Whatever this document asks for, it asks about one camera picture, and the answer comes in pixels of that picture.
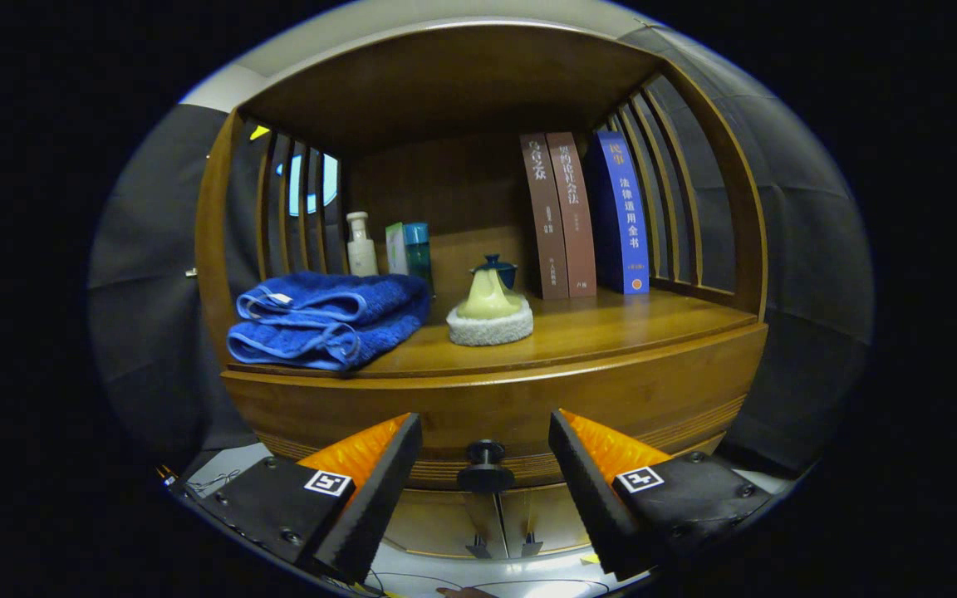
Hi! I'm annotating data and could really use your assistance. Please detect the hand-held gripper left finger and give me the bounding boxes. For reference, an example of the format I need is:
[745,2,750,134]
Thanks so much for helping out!
[164,413,423,585]

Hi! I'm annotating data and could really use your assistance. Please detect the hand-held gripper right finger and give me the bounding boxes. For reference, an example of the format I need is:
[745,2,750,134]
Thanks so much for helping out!
[548,409,774,582]

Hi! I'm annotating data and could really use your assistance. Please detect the yellow handled white sponge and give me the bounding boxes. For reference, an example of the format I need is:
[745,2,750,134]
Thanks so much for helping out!
[446,267,534,347]

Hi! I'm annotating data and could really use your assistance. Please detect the wooden cabinet door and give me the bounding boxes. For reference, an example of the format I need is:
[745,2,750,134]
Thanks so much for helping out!
[404,488,500,559]
[499,486,596,557]

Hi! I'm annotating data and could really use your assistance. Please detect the wooden countertop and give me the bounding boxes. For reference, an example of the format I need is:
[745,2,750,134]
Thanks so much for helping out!
[228,287,759,380]

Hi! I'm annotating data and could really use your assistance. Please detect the brown wooden cabinet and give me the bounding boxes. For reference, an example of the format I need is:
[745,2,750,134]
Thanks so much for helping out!
[194,23,770,561]

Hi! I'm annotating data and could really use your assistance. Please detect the blue folded towel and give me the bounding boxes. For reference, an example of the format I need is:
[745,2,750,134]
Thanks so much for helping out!
[227,271,432,372]

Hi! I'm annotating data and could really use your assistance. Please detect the white pump bottle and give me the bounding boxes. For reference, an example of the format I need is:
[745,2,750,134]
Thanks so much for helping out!
[346,211,380,277]

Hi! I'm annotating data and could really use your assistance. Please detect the blue lidded teacup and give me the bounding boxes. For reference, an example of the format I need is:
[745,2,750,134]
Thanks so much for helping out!
[470,254,519,292]

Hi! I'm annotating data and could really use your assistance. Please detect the white green tube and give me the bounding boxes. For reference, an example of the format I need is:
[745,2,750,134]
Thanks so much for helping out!
[385,222,409,276]

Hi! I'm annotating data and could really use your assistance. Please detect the teal capped bottle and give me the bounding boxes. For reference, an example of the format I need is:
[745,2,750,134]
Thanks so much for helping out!
[404,222,434,292]

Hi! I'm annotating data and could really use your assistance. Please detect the light brown book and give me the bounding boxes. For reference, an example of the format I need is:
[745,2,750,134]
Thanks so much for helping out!
[547,131,598,297]

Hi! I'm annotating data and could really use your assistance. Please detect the blue book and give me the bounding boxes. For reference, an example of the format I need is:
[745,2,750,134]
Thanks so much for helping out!
[591,130,650,295]

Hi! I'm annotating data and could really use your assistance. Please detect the dark brown book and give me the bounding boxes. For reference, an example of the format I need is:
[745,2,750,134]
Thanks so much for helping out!
[519,133,570,301]

